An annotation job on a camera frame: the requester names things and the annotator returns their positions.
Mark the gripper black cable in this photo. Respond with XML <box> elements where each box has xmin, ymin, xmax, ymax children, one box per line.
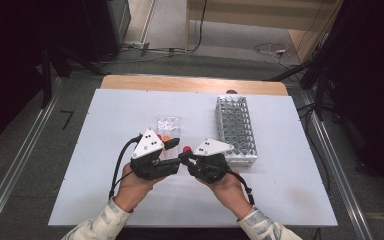
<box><xmin>108</xmin><ymin>134</ymin><xmax>143</xmax><ymax>200</ymax></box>
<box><xmin>226</xmin><ymin>168</ymin><xmax>256</xmax><ymax>206</ymax></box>

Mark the black metal stand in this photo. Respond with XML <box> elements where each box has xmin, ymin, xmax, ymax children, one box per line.
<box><xmin>269</xmin><ymin>59</ymin><xmax>335</xmax><ymax>122</ymax></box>
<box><xmin>39</xmin><ymin>46</ymin><xmax>109</xmax><ymax>109</ymax></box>

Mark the beige wooden furniture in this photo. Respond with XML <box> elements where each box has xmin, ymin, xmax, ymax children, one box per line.
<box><xmin>185</xmin><ymin>0</ymin><xmax>344</xmax><ymax>64</ymax></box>

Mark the aluminium floor rail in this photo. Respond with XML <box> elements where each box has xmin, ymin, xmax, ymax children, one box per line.
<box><xmin>301</xmin><ymin>93</ymin><xmax>376</xmax><ymax>240</ymax></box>
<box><xmin>0</xmin><ymin>76</ymin><xmax>64</xmax><ymax>234</ymax></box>

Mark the black floor cable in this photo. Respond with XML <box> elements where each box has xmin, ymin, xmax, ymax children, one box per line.
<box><xmin>298</xmin><ymin>103</ymin><xmax>333</xmax><ymax>192</ymax></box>

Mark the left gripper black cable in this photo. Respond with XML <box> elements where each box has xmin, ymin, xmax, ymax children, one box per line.
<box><xmin>108</xmin><ymin>134</ymin><xmax>143</xmax><ymax>200</ymax></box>

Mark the wooden table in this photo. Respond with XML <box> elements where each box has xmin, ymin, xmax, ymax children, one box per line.
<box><xmin>99</xmin><ymin>74</ymin><xmax>289</xmax><ymax>98</ymax></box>

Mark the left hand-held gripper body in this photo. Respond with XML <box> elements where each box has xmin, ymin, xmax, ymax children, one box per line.
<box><xmin>129</xmin><ymin>128</ymin><xmax>182</xmax><ymax>182</ymax></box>

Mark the black curtain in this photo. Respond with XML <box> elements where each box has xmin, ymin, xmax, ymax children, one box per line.
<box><xmin>326</xmin><ymin>0</ymin><xmax>384</xmax><ymax>196</ymax></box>
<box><xmin>0</xmin><ymin>0</ymin><xmax>123</xmax><ymax>156</ymax></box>

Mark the black hanging cable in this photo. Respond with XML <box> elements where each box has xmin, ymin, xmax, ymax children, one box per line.
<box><xmin>119</xmin><ymin>0</ymin><xmax>208</xmax><ymax>57</ymax></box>

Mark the person's left hand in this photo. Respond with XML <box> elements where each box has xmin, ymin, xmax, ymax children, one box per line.
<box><xmin>113</xmin><ymin>162</ymin><xmax>163</xmax><ymax>213</ymax></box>

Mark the person's right hand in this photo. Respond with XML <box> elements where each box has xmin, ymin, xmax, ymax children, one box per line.
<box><xmin>196</xmin><ymin>169</ymin><xmax>253</xmax><ymax>220</ymax></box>

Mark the white floor cable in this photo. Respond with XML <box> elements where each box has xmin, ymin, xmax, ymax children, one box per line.
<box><xmin>253</xmin><ymin>42</ymin><xmax>298</xmax><ymax>68</ymax></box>

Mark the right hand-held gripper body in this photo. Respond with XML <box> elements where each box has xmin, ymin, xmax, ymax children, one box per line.
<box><xmin>186</xmin><ymin>138</ymin><xmax>235</xmax><ymax>184</ymax></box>

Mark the metal test tube rack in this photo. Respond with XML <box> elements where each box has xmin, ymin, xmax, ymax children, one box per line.
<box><xmin>215</xmin><ymin>94</ymin><xmax>259</xmax><ymax>168</ymax></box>

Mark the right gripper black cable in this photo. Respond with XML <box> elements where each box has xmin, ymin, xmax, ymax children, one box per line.
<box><xmin>226</xmin><ymin>168</ymin><xmax>256</xmax><ymax>206</ymax></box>

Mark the clear plastic tube rack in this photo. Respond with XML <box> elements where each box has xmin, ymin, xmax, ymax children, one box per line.
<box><xmin>156</xmin><ymin>115</ymin><xmax>182</xmax><ymax>159</ymax></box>

